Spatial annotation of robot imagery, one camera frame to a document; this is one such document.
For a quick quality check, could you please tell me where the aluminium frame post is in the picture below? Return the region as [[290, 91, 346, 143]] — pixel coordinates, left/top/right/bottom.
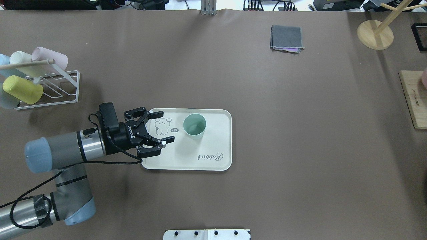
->
[[200, 0, 218, 16]]

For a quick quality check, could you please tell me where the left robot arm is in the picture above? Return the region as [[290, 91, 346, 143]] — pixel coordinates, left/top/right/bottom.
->
[[1, 102, 175, 240]]

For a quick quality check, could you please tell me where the grey folded cloth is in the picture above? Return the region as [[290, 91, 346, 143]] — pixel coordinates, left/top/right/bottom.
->
[[270, 25, 305, 54]]

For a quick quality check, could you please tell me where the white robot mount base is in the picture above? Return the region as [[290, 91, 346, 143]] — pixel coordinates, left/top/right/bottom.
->
[[163, 228, 251, 240]]

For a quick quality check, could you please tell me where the green cup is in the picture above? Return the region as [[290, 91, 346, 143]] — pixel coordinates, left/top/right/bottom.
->
[[183, 113, 207, 139]]

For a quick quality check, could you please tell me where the wooden cutting board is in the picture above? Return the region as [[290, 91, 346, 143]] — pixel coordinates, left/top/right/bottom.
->
[[399, 70, 427, 129]]

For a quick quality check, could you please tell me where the wooden stand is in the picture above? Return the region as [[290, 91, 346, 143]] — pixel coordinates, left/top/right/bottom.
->
[[357, 0, 427, 50]]

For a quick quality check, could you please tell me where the light blue cup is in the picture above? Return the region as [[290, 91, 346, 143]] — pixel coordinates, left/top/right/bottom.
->
[[0, 54, 22, 78]]

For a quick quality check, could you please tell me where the cream rabbit tray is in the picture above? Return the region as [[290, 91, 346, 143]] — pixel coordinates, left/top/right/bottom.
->
[[142, 108, 232, 171]]

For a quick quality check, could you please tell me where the pink bowl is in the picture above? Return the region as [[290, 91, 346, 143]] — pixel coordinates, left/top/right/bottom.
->
[[421, 69, 427, 89]]

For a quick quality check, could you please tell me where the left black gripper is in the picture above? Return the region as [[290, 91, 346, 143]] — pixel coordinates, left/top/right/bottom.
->
[[98, 102, 175, 159]]

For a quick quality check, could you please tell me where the dark brown tray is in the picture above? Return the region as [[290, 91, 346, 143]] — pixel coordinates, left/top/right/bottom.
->
[[411, 23, 427, 51]]

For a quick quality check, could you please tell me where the white wire cup rack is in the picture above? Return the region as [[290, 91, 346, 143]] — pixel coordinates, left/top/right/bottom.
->
[[1, 59, 80, 110]]

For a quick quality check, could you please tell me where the white cup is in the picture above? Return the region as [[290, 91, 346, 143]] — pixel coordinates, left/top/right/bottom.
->
[[9, 51, 44, 78]]

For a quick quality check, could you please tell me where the pink cup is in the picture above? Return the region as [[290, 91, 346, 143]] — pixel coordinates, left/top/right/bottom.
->
[[31, 47, 68, 70]]

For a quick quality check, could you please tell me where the yellow cup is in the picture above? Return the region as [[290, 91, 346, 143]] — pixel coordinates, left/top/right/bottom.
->
[[2, 75, 44, 105]]

